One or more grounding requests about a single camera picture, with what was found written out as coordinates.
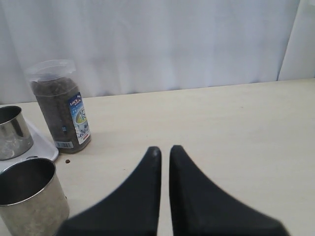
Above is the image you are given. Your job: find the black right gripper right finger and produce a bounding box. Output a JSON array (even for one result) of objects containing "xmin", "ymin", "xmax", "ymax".
[{"xmin": 169, "ymin": 145, "xmax": 288, "ymax": 236}]

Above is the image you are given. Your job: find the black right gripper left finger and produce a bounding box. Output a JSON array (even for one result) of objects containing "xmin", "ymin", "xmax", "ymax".
[{"xmin": 57, "ymin": 147, "xmax": 162, "ymax": 236}]

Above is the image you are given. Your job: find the steel mug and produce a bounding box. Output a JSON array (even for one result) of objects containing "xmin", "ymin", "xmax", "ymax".
[
  {"xmin": 0, "ymin": 106, "xmax": 33, "ymax": 161},
  {"xmin": 0, "ymin": 157, "xmax": 69, "ymax": 236}
]

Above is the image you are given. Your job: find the clear plastic tumbler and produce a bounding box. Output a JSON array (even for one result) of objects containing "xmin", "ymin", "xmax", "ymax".
[{"xmin": 25, "ymin": 59, "xmax": 91, "ymax": 154}]

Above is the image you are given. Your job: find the white rectangular plastic tray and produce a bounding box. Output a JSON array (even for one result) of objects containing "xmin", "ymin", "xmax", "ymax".
[{"xmin": 0, "ymin": 119, "xmax": 59, "ymax": 171}]

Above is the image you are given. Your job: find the white curtain backdrop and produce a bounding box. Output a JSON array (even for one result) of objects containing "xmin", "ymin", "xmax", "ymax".
[{"xmin": 0, "ymin": 0, "xmax": 315, "ymax": 104}]

